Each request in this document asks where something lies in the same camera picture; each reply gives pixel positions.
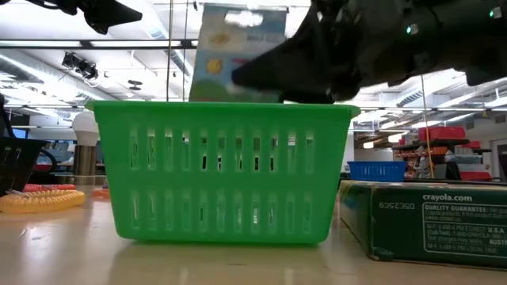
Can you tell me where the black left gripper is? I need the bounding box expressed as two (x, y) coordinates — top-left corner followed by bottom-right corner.
(25, 0), (143, 36)

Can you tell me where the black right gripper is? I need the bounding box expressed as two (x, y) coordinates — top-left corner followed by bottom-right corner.
(231, 0), (405, 105)

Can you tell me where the yellow spiral wrist coil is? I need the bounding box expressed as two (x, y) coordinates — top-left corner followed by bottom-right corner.
(0, 188), (87, 215)

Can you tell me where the brass lamp with white bulb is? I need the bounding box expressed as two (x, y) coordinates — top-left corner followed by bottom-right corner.
(54, 111), (109, 187)

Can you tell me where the blue plastic slotted basket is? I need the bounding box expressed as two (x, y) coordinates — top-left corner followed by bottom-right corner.
(347, 160), (409, 184)

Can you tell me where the black shelf rack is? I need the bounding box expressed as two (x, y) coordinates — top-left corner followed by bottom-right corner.
(391, 125), (494, 183)

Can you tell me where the red storage bin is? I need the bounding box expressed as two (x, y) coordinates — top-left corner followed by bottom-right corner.
(417, 126), (467, 142)
(459, 170), (493, 182)

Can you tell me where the black plastic slotted basket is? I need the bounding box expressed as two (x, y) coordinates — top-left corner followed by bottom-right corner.
(0, 135), (49, 198)

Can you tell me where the orange spiral wrist coil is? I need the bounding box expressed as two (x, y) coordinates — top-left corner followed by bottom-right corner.
(22, 183), (77, 194)

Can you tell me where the green plastic slotted basket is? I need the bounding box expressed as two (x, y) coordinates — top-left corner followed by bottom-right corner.
(86, 99), (361, 245)

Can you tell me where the black light bar frame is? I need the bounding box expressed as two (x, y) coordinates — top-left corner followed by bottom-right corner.
(0, 38), (199, 51)

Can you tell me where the black rig camera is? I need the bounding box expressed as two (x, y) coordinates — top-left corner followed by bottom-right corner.
(60, 51), (100, 81)

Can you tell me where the thin black cable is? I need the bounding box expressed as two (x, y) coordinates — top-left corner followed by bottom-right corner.
(181, 0), (189, 102)
(166, 0), (174, 102)

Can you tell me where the silver ventilation duct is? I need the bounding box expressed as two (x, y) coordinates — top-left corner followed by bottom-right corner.
(0, 53), (116, 108)

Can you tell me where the thin yellow cable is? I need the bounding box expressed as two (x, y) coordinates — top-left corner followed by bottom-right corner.
(419, 74), (436, 180)

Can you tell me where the black aluminium rig frame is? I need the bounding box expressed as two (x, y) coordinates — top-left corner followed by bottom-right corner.
(402, 177), (507, 186)

